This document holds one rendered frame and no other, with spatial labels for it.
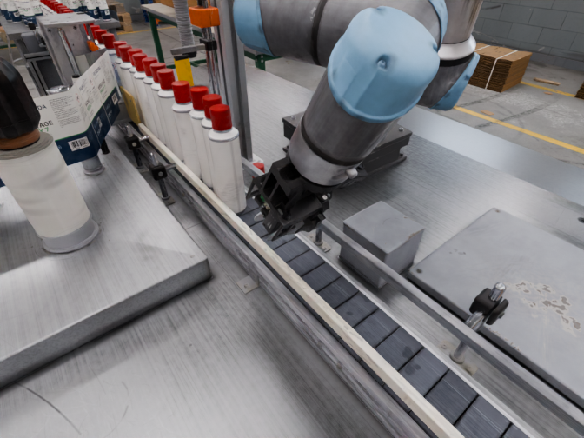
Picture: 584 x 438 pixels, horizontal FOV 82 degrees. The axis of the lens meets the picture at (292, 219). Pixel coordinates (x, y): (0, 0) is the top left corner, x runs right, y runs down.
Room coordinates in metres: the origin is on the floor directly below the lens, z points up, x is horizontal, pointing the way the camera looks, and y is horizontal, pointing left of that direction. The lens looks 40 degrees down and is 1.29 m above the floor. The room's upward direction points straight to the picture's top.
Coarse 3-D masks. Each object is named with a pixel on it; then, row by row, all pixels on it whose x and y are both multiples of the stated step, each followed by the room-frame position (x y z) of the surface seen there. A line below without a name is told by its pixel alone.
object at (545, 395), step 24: (336, 240) 0.36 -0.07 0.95; (384, 264) 0.30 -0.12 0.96; (408, 288) 0.26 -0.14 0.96; (432, 312) 0.23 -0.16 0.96; (456, 336) 0.21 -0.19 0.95; (480, 336) 0.20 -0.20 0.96; (504, 360) 0.17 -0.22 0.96; (528, 384) 0.15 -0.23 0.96; (552, 408) 0.13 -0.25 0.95; (576, 408) 0.13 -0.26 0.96
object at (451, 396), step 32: (256, 224) 0.48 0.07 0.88; (288, 256) 0.40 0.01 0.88; (320, 256) 0.40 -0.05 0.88; (288, 288) 0.33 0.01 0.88; (320, 288) 0.33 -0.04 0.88; (352, 288) 0.33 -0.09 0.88; (320, 320) 0.27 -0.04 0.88; (352, 320) 0.27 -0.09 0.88; (384, 320) 0.27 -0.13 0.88; (352, 352) 0.22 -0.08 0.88; (384, 352) 0.22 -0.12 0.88; (416, 352) 0.23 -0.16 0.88; (384, 384) 0.19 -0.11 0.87; (416, 384) 0.18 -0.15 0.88; (448, 384) 0.18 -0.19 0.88; (416, 416) 0.15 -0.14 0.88; (448, 416) 0.15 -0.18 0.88; (480, 416) 0.15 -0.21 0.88
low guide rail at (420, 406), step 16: (144, 128) 0.82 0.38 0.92; (160, 144) 0.73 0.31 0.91; (176, 160) 0.66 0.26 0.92; (192, 176) 0.59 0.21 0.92; (208, 192) 0.53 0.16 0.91; (224, 208) 0.48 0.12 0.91; (240, 224) 0.44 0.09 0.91; (256, 240) 0.40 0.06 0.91; (272, 256) 0.36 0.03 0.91; (288, 272) 0.33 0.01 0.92; (304, 288) 0.30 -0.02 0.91; (320, 304) 0.27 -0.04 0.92; (336, 320) 0.25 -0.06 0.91; (352, 336) 0.23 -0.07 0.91; (368, 352) 0.21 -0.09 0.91; (384, 368) 0.19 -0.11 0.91; (400, 384) 0.17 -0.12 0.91; (416, 400) 0.15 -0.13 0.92; (432, 416) 0.14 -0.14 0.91; (448, 432) 0.12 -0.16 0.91
